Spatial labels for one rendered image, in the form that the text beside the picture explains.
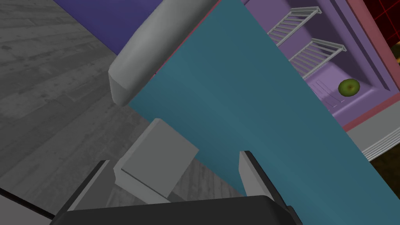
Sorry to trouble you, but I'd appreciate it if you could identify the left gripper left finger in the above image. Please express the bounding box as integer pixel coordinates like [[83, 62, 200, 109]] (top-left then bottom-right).
[[57, 159, 116, 215]]

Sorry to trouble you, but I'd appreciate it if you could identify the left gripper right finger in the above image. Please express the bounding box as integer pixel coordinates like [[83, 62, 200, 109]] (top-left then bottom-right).
[[238, 150, 289, 207]]

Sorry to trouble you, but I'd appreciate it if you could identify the grey block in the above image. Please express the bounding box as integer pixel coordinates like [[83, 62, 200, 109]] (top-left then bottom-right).
[[113, 118, 200, 204]]

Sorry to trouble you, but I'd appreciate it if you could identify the green round fruit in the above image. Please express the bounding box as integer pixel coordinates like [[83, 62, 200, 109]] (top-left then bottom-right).
[[338, 78, 361, 97]]

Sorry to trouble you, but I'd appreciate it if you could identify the fridge with purple interior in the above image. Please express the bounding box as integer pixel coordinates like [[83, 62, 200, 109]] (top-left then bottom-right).
[[243, 0, 400, 162]]

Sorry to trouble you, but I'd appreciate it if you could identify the grey wire fridge rack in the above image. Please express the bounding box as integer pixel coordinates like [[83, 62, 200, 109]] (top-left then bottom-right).
[[267, 7, 323, 47], [289, 39, 348, 79]]

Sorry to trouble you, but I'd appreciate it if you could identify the grey bar door handle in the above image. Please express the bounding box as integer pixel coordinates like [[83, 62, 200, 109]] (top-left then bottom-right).
[[107, 0, 221, 107]]

